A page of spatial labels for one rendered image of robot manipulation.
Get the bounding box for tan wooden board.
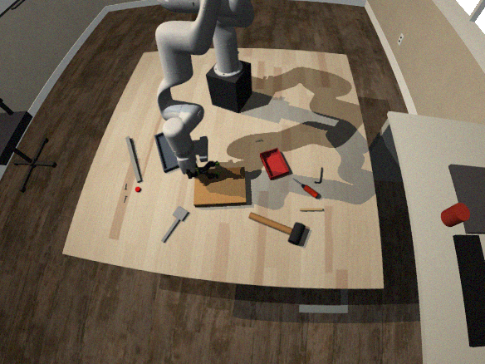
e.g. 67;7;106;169
194;167;247;208

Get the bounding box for black rubber mallet with wooden handle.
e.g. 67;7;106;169
248;212;306;245

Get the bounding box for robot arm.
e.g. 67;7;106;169
155;0;254;162

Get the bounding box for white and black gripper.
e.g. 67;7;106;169
175;155;198;179

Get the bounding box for red rectangular tray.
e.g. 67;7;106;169
260;148;289;180

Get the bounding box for red-handled screwdriver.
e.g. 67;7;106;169
293;178;319;198

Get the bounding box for grey flat bar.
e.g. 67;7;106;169
125;136;141;183

